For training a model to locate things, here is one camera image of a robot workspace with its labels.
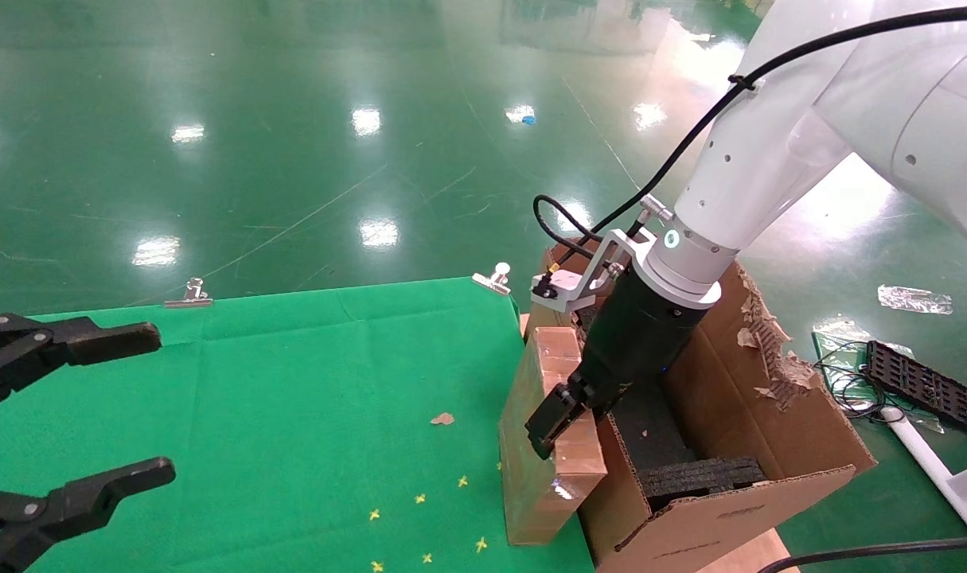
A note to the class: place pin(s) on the white tube frame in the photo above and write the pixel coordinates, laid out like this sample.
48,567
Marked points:
937,469

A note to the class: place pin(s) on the black foam strip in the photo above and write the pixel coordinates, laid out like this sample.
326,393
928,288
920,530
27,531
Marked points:
698,477

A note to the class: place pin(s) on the small cardboard scrap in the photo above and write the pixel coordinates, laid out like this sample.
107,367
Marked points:
443,419

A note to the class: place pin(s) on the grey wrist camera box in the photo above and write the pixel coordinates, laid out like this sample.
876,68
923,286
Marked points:
561,288

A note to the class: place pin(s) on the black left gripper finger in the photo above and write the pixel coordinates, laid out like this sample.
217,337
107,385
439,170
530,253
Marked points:
77,341
77,501

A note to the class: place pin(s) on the metal binder clip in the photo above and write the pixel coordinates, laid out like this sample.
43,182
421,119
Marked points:
190,296
493,278

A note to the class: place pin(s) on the aluminium camera bracket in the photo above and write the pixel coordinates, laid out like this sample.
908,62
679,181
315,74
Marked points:
610,253

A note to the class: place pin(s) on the black grid tray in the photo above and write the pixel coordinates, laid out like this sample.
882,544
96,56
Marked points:
921,386

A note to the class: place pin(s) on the black foam liner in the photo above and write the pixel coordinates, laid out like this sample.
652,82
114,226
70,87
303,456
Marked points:
650,434

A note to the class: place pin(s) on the crinkled clear plastic bag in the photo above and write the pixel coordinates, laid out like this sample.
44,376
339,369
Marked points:
914,299

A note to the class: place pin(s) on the green table cloth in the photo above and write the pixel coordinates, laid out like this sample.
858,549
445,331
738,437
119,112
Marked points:
252,414

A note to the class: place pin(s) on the small cardboard box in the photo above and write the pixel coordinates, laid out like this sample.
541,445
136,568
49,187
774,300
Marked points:
539,493

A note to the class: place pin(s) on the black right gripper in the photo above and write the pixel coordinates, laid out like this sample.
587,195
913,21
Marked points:
634,342

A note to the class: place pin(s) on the flat clear plastic bag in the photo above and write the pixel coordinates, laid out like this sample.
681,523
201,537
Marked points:
837,338

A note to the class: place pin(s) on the large open cardboard carton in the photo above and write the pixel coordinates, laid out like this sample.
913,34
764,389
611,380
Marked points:
714,533

